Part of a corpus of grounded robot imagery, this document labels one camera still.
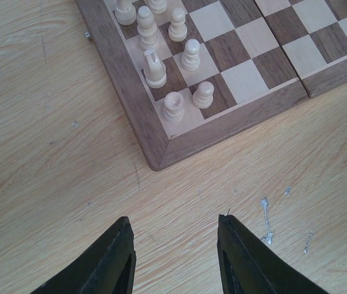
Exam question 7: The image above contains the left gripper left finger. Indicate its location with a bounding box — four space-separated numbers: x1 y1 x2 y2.
33 216 136 293

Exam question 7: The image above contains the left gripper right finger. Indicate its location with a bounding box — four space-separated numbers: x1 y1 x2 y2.
217 214 326 294

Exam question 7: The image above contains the wooden chess board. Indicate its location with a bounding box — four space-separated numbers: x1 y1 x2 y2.
77 1 347 171

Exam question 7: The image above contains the white pawn near corner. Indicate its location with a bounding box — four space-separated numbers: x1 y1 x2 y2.
192 81 215 109

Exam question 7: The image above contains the white rook near corner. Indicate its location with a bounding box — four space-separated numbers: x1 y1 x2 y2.
163 92 184 123

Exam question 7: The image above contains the white knight near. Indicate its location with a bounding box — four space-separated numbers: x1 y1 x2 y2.
143 49 166 89

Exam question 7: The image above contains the white bishop near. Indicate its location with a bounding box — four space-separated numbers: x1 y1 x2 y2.
136 6 159 51

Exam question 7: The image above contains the white queen piece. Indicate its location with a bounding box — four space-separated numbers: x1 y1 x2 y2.
114 0 136 26

